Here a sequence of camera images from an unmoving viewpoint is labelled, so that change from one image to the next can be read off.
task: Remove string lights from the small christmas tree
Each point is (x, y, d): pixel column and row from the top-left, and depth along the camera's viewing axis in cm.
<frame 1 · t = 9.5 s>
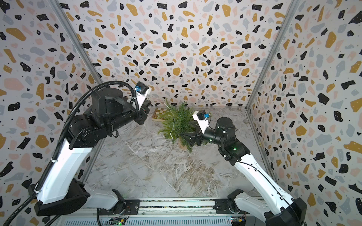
left hand: (149, 101, 56), fingers closed
right hand: (185, 129, 64), fingers open
small green christmas tree: (176, 119, 74), point 33 cm above the table

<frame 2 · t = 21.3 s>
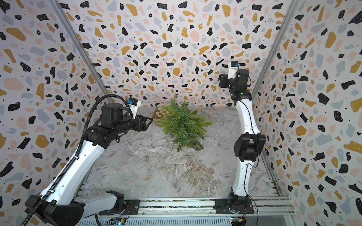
left hand: (147, 117, 71), fingers open
right hand: (219, 74, 83), fingers closed
the named things where they were.

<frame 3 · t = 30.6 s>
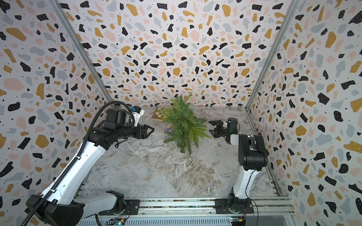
left hand: (149, 127, 72), fingers open
right hand: (209, 124, 97), fingers open
small green christmas tree: (187, 129, 74), point 29 cm above the table
small colourful toy: (168, 129, 106), point 3 cm above the table

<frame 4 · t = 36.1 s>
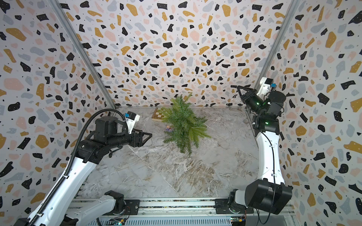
left hand: (147, 133, 68), fingers open
right hand: (236, 87, 65), fingers closed
the named things where they were.

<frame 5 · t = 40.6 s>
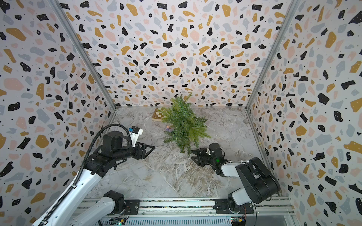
left hand: (151, 146, 71), fingers open
right hand: (190, 153, 86), fingers open
the named things where they were.

